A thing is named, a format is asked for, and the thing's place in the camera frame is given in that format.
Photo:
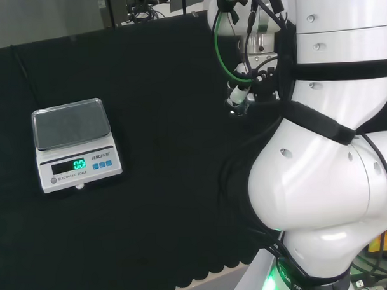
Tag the black bench cloth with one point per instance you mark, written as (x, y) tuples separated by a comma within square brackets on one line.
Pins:
[(154, 121)]

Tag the small clear cloth clip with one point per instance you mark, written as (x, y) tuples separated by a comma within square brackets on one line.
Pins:
[(194, 14)]

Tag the yellow stop button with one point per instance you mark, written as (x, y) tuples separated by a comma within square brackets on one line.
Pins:
[(375, 245)]

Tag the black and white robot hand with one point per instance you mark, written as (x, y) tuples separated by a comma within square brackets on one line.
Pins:
[(264, 82)]

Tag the white electronic balance steel pan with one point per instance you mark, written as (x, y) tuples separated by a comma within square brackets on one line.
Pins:
[(76, 149)]

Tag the small clear glass beaker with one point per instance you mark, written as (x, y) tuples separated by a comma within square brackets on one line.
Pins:
[(238, 112)]

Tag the dark panel on pole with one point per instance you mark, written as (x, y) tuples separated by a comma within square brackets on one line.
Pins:
[(188, 0)]

